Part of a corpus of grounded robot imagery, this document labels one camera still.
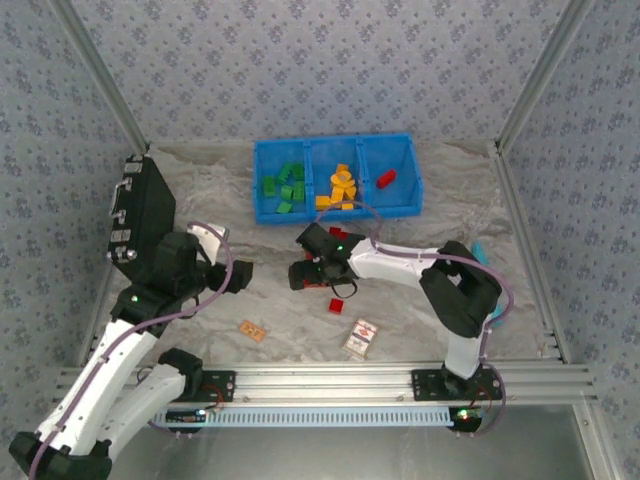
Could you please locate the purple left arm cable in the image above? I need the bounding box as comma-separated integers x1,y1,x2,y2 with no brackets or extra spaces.
27,221,235,480

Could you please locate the aluminium side rail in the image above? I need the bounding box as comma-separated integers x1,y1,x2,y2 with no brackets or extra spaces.
492,141,574,364
77,269,121,367

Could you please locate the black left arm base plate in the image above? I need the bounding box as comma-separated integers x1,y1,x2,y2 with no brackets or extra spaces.
194,368,237,404

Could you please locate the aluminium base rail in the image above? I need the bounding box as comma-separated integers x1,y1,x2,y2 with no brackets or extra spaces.
52,363,599,405

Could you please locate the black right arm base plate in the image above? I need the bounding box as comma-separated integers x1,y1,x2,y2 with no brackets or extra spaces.
410,368,504,402

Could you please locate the aluminium frame post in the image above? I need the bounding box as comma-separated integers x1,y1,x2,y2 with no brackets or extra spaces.
47,0,151,154
493,0,599,151

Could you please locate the circuit board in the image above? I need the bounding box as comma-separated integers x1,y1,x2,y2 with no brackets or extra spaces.
448,406,485,430
165,408,209,424

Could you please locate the slotted light blue cable duct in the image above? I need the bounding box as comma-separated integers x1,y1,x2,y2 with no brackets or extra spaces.
149,405,457,429

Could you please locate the right circuit board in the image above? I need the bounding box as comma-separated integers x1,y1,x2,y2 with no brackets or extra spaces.
448,406,485,430

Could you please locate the left circuit board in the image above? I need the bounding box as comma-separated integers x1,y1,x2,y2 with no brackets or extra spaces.
165,408,209,424

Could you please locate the playing card box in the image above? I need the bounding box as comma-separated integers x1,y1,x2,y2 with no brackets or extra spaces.
342,317,380,360

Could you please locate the blue three-compartment plastic bin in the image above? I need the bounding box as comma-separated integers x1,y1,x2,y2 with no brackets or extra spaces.
253,131,425,226

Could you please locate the black case with metal handles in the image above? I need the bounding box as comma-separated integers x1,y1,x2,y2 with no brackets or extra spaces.
105,154,177,287

